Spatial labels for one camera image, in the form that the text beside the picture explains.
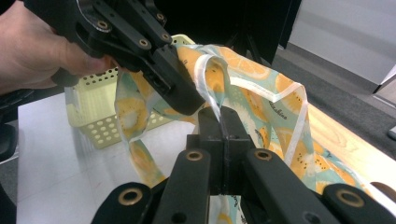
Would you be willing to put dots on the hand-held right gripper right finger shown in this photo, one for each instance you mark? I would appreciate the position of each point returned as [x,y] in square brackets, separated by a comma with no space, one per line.
[261,186]

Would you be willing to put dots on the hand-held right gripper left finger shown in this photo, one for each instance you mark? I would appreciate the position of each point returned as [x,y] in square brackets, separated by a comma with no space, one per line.
[199,174]

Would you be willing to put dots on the orange print fabric bag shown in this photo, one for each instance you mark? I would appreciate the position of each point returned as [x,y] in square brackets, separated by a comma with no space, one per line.
[249,65]

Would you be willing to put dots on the pale green plastic basket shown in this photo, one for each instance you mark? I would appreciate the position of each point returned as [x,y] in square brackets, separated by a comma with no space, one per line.
[93,105]

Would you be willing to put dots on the black stand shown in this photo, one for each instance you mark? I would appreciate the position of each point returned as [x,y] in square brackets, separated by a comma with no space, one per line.
[261,31]

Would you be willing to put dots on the white table mat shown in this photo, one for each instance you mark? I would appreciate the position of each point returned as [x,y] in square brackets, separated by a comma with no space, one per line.
[62,174]

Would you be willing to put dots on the white cabinet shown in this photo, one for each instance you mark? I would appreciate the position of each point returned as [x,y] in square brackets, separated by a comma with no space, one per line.
[342,31]

